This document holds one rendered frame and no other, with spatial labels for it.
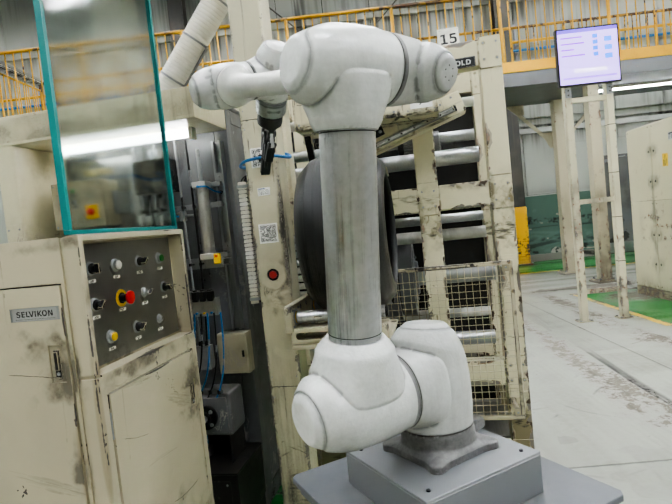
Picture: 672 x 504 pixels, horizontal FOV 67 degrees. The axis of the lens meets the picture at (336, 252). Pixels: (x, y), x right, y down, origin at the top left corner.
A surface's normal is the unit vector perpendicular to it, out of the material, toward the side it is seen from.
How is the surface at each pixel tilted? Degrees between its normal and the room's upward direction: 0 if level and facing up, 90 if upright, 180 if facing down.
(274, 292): 90
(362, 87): 102
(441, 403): 97
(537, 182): 90
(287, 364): 90
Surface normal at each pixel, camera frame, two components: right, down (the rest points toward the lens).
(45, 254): -0.19, 0.07
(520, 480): 0.47, 0.00
